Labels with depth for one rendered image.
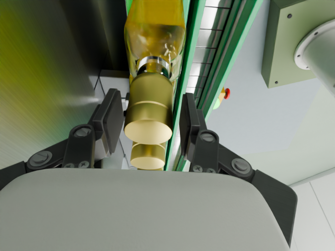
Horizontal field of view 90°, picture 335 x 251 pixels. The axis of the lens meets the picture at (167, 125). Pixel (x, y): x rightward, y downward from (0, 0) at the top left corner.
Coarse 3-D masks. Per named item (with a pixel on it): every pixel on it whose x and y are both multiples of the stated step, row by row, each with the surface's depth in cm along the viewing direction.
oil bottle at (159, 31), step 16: (144, 0) 17; (160, 0) 17; (176, 0) 18; (128, 16) 15; (144, 16) 15; (160, 16) 15; (176, 16) 16; (128, 32) 14; (144, 32) 14; (160, 32) 14; (176, 32) 14; (128, 48) 15; (144, 48) 14; (160, 48) 14; (176, 48) 14; (128, 64) 16; (176, 64) 15
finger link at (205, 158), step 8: (200, 136) 10; (208, 136) 9; (216, 136) 9; (200, 144) 9; (208, 144) 9; (216, 144) 9; (200, 152) 8; (208, 152) 8; (216, 152) 8; (192, 160) 8; (200, 160) 8; (208, 160) 8; (216, 160) 8; (192, 168) 8; (200, 168) 8; (208, 168) 8; (216, 168) 8
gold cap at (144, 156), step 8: (136, 144) 16; (144, 144) 16; (152, 144) 16; (160, 144) 16; (136, 152) 15; (144, 152) 15; (152, 152) 15; (160, 152) 16; (136, 160) 15; (144, 160) 15; (152, 160) 15; (160, 160) 16; (144, 168) 17; (152, 168) 17
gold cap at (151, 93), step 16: (144, 80) 12; (160, 80) 12; (144, 96) 11; (160, 96) 12; (128, 112) 11; (144, 112) 10; (160, 112) 11; (128, 128) 11; (144, 128) 11; (160, 128) 11
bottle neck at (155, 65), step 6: (144, 60) 14; (150, 60) 14; (156, 60) 14; (162, 60) 14; (138, 66) 15; (144, 66) 14; (150, 66) 13; (156, 66) 14; (162, 66) 14; (168, 66) 15; (138, 72) 14; (144, 72) 13; (156, 72) 13; (162, 72) 13; (168, 72) 15; (168, 78) 14
